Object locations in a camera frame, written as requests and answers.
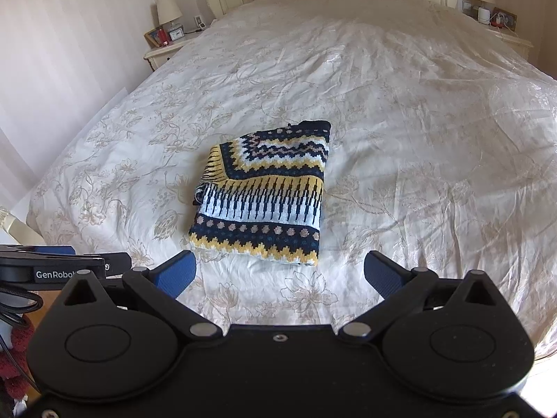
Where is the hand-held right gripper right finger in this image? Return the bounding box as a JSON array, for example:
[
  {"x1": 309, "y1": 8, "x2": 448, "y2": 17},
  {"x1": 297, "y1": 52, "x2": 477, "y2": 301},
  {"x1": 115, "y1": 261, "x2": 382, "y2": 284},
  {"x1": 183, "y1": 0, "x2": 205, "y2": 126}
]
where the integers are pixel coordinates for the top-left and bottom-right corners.
[{"x1": 337, "y1": 250, "x2": 501, "y2": 342}]

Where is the navy yellow patterned knit sweater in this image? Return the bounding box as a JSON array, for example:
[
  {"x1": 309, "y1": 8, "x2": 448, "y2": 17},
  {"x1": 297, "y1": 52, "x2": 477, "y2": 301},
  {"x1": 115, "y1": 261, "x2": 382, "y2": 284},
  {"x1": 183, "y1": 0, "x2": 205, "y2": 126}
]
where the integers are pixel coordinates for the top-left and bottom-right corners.
[{"x1": 188, "y1": 119, "x2": 332, "y2": 268}]

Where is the person's left hand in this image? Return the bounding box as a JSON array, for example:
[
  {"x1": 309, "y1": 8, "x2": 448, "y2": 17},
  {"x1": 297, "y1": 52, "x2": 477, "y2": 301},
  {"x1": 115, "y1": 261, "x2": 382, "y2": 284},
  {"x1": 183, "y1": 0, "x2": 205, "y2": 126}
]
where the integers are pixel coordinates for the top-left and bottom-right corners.
[{"x1": 0, "y1": 320, "x2": 34, "y2": 397}]

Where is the wooden picture frame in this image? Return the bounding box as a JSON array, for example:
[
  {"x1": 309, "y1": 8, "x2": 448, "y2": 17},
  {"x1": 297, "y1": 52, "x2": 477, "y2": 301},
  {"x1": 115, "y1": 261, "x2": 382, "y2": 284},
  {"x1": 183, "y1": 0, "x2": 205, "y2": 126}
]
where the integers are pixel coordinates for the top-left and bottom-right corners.
[{"x1": 492, "y1": 7, "x2": 518, "y2": 31}]

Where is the cream bed frame post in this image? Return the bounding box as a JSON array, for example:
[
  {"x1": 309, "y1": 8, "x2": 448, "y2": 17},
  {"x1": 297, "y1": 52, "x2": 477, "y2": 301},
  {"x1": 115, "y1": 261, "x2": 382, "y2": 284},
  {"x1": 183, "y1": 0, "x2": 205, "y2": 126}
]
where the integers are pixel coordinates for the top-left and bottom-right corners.
[{"x1": 0, "y1": 207, "x2": 45, "y2": 247}]

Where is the cream nightstand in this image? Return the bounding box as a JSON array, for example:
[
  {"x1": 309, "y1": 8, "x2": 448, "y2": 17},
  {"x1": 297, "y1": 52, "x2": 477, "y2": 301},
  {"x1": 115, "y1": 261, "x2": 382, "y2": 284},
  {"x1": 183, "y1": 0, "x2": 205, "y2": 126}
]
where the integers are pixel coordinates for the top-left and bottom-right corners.
[
  {"x1": 473, "y1": 18, "x2": 534, "y2": 60},
  {"x1": 143, "y1": 30, "x2": 215, "y2": 71}
]

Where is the cream floral bedspread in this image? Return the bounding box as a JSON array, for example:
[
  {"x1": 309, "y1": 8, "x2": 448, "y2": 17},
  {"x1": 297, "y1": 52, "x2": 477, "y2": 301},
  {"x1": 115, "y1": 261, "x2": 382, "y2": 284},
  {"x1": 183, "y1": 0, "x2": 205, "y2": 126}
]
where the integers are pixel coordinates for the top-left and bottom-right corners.
[{"x1": 25, "y1": 0, "x2": 557, "y2": 360}]

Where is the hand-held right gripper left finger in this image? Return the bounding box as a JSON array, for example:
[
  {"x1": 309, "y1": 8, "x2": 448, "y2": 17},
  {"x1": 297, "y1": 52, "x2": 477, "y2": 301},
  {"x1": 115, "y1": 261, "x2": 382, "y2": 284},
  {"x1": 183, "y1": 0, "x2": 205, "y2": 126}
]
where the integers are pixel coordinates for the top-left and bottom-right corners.
[{"x1": 56, "y1": 250, "x2": 223, "y2": 341}]

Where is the thin black cable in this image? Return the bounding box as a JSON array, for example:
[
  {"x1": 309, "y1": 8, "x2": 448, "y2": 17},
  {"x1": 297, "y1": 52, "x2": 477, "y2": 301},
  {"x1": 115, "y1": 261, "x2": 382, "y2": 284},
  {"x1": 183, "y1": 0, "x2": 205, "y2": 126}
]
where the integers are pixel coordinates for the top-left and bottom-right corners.
[{"x1": 0, "y1": 285, "x2": 44, "y2": 395}]

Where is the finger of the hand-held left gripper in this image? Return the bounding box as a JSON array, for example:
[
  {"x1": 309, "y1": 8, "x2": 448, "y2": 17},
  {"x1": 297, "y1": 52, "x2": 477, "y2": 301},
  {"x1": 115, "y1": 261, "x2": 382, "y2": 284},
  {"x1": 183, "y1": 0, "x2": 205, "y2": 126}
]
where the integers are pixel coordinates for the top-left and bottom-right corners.
[
  {"x1": 0, "y1": 245, "x2": 76, "y2": 258},
  {"x1": 76, "y1": 251, "x2": 132, "y2": 278}
]

